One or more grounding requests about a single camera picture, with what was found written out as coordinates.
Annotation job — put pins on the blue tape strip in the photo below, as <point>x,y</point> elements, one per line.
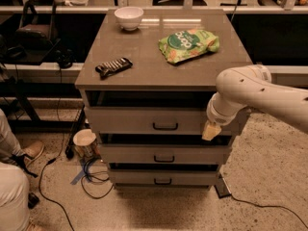
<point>79,175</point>

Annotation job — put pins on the black bag on shelf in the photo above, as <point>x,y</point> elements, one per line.
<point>34,32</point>

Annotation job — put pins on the grey top drawer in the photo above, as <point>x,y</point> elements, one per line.
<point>151,121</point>

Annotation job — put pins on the person leg beige trousers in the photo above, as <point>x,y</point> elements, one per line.
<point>14,184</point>

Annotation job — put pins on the grey middle drawer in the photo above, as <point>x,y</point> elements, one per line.
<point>164,154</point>

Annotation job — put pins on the brown shoe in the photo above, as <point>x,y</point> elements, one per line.
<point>32,152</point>

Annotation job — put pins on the black striped snack bar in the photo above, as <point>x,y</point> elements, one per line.
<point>111,68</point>

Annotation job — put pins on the black floor plate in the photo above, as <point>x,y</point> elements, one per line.
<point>222,188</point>

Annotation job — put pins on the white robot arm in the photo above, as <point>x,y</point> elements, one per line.
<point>251,85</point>

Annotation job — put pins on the grey bottom drawer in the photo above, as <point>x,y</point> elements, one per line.
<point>162,177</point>

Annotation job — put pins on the grey drawer cabinet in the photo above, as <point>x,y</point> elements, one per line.
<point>152,82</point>

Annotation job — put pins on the green chip bag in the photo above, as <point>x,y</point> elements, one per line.
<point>188,44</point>

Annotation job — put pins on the grey drawer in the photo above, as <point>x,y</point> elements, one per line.
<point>162,177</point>
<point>164,154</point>
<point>151,121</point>

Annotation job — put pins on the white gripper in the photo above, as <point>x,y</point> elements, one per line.
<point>217,116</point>

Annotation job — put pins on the white bowl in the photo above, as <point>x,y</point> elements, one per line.
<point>129,18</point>

